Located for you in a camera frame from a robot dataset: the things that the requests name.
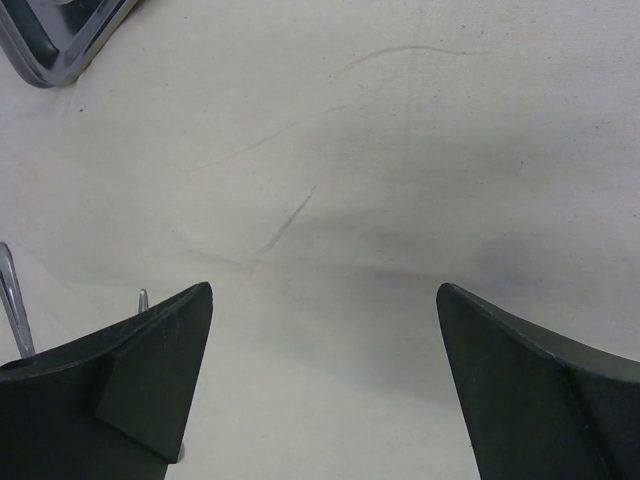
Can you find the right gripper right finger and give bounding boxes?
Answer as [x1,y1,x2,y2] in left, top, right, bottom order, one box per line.
[436,283,639,479]

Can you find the steel instrument tray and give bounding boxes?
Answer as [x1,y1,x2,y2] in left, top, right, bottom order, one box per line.
[1,0,138,88]

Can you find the steel pointed tweezers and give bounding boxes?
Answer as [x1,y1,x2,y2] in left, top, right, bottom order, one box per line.
[138,289,149,313]

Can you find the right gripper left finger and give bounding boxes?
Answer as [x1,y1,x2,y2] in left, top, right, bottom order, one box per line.
[1,282,213,479]

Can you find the beige cloth wrap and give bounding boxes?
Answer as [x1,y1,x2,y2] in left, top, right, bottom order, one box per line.
[1,1,639,479]

